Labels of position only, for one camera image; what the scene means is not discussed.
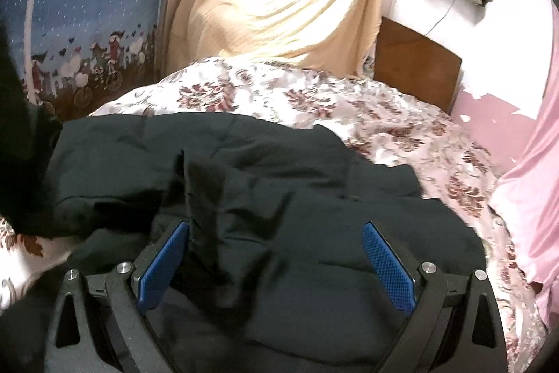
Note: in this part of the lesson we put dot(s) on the black padded jacket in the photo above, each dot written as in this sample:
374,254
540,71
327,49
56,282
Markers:
270,189

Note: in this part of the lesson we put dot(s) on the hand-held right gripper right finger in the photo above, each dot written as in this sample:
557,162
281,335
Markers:
388,263

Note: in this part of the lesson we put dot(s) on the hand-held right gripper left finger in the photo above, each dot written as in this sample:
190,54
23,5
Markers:
163,263

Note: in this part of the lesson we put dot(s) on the brown wooden headboard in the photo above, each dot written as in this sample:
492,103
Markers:
419,58

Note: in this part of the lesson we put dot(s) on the pink cloth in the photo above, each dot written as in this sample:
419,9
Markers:
528,189

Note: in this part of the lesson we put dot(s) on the blue printed cloth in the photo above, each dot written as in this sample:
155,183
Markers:
87,6

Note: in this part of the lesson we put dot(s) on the floral satin bedspread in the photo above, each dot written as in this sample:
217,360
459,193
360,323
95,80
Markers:
393,124

